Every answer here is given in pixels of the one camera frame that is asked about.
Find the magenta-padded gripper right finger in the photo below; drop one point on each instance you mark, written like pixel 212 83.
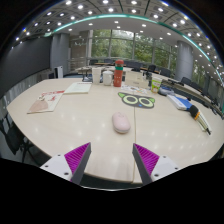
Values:
pixel 146 158

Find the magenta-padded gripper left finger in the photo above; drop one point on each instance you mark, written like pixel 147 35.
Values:
pixel 77 157

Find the pink computer mouse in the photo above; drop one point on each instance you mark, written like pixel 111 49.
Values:
pixel 120 122

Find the black cat-face mouse pad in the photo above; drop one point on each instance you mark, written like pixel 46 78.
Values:
pixel 136 101

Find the red and white magazine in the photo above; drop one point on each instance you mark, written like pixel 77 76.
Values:
pixel 46 101

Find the blue and white book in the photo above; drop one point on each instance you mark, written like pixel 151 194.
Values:
pixel 178 101

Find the white notebook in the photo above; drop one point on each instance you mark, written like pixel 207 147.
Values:
pixel 206 123

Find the white paper booklet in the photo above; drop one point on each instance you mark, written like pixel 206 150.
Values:
pixel 78 87

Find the dark conference microphone unit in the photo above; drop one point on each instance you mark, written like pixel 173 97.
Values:
pixel 165 91
pixel 87 79

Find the colourful sticker sheet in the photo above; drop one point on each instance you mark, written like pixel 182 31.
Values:
pixel 133 89

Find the green printed cup with straw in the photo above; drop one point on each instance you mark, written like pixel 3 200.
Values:
pixel 155 85

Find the beige cardboard box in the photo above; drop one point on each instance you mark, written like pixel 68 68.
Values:
pixel 136 79

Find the stack of white paper cups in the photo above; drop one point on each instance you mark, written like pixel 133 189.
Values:
pixel 96 76

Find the white lidded mug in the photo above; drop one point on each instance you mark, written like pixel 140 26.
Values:
pixel 107 78

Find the dark office chairs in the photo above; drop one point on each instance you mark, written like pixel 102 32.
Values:
pixel 185 81

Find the white air purifier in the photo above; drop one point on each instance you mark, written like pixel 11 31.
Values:
pixel 59 72

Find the red bottle with green band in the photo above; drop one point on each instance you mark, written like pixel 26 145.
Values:
pixel 118 75

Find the round ceiling lights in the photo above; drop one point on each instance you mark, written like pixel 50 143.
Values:
pixel 80 6

